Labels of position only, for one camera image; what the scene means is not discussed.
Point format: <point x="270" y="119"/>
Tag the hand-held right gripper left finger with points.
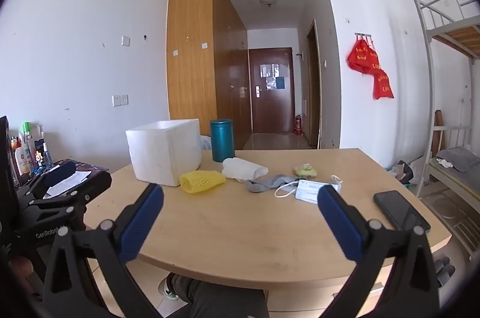
<point x="144" y="222"/>

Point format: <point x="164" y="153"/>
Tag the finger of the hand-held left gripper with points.
<point x="93" y="185"/>
<point x="60" y="173"/>

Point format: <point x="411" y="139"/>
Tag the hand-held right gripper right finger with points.
<point x="337" y="224"/>

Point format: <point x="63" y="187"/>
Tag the white face mask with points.
<point x="315" y="190"/>

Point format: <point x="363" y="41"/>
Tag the green floral tissue packet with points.
<point x="305" y="171"/>

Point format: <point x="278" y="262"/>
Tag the yellow foam net sleeve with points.
<point x="202" y="182"/>

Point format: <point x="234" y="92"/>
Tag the white foam box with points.
<point x="161" y="153"/>

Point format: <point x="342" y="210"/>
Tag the grey sock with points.
<point x="268" y="183"/>

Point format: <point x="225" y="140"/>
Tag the white soft cloth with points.
<point x="242" y="168"/>

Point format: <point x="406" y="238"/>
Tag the person's left hand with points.
<point x="20" y="267"/>

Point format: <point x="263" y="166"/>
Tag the white printed paper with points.
<point x="80" y="177"/>

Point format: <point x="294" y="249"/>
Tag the dark patterned mat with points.
<point x="95" y="168"/>

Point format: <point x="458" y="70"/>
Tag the white lotion bottle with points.
<point x="22" y="162"/>

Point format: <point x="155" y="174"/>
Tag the green-capped spray bottle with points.
<point x="26" y="134"/>

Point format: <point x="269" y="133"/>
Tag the black smartphone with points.
<point x="401" y="210"/>

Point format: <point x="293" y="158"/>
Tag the beige drawer cabinet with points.
<point x="300" y="297"/>

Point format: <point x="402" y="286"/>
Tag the dark plastic bag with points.
<point x="405" y="170"/>

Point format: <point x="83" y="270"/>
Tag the red fire extinguisher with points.
<point x="298" y="126"/>

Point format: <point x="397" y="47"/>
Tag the person's grey trouser leg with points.
<point x="225" y="299"/>

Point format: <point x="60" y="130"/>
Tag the teal metal canister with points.
<point x="222" y="140"/>

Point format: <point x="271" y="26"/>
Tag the grey slipper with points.
<point x="445" y="271"/>

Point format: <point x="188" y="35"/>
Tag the wooden plank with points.
<point x="437" y="130"/>

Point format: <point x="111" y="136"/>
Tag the brown entrance door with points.
<point x="270" y="104"/>

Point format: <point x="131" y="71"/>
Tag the grey blanket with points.
<point x="459" y="158"/>

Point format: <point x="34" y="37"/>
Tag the red cloth bag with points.
<point x="374" y="61"/>
<point x="356" y="57"/>
<point x="383" y="87"/>

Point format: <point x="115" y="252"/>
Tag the blue door notice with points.
<point x="280" y="83"/>

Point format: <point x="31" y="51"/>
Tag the wooden wardrobe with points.
<point x="191" y="51"/>

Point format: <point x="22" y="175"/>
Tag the grey door notice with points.
<point x="268" y="70"/>

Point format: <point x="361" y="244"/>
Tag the grey metal bunk bed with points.
<point x="427" y="78"/>

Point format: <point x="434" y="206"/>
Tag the white double wall socket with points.
<point x="120" y="100"/>

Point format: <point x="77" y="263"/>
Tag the brown side door frame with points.
<point x="314" y="85"/>

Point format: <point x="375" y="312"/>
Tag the white wall switch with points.
<point x="125" y="41"/>

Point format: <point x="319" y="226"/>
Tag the metal wall hook rack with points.
<point x="363" y="36"/>

